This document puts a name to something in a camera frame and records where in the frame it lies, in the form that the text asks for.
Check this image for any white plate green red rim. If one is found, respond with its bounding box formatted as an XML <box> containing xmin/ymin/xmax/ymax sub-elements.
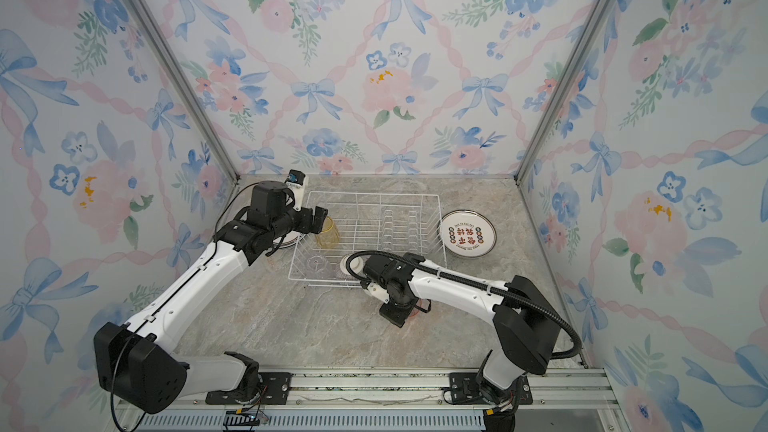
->
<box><xmin>273</xmin><ymin>231</ymin><xmax>302</xmax><ymax>249</ymax></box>

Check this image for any yellow glass cup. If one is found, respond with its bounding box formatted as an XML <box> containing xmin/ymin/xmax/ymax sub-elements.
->
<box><xmin>315</xmin><ymin>217</ymin><xmax>341</xmax><ymax>250</ymax></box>

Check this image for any clear glass cup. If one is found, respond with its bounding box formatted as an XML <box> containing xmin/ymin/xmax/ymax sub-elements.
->
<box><xmin>304</xmin><ymin>255</ymin><xmax>328</xmax><ymax>279</ymax></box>

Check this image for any white plate front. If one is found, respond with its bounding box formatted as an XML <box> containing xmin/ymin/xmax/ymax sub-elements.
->
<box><xmin>439</xmin><ymin>210</ymin><xmax>497</xmax><ymax>258</ymax></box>

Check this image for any pink glass cup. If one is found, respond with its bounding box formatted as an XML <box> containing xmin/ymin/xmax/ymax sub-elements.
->
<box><xmin>406</xmin><ymin>299</ymin><xmax>431</xmax><ymax>321</ymax></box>

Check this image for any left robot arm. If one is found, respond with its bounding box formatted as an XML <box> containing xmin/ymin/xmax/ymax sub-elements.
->
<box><xmin>93</xmin><ymin>170</ymin><xmax>328</xmax><ymax>414</ymax></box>

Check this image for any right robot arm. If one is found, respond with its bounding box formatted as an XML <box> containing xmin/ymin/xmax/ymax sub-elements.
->
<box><xmin>345</xmin><ymin>251</ymin><xmax>580</xmax><ymax>405</ymax></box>

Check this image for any striped ceramic bowl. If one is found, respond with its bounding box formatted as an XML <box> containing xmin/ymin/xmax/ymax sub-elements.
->
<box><xmin>339</xmin><ymin>255</ymin><xmax>364</xmax><ymax>278</ymax></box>

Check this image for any white wire dish rack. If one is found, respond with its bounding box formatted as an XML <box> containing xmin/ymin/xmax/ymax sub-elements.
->
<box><xmin>288</xmin><ymin>191</ymin><xmax>447</xmax><ymax>288</ymax></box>

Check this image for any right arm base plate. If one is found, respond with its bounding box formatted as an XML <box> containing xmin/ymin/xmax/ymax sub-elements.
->
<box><xmin>443</xmin><ymin>372</ymin><xmax>533</xmax><ymax>406</ymax></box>

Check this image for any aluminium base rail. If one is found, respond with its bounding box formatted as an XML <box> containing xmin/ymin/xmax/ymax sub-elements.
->
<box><xmin>113</xmin><ymin>368</ymin><xmax>629</xmax><ymax>431</ymax></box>

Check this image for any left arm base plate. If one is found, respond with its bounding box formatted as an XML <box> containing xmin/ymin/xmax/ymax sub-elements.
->
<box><xmin>205</xmin><ymin>372</ymin><xmax>293</xmax><ymax>406</ymax></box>

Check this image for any left aluminium corner post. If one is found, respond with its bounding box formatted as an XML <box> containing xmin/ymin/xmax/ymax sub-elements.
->
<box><xmin>123</xmin><ymin>0</ymin><xmax>240</xmax><ymax>183</ymax></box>

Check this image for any aluminium corner post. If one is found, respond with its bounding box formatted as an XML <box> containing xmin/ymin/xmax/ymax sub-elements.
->
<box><xmin>514</xmin><ymin>0</ymin><xmax>616</xmax><ymax>188</ymax></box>
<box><xmin>123</xmin><ymin>0</ymin><xmax>240</xmax><ymax>183</ymax></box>

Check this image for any right aluminium corner post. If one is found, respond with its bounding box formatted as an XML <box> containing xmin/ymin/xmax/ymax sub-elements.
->
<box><xmin>514</xmin><ymin>0</ymin><xmax>616</xmax><ymax>188</ymax></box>

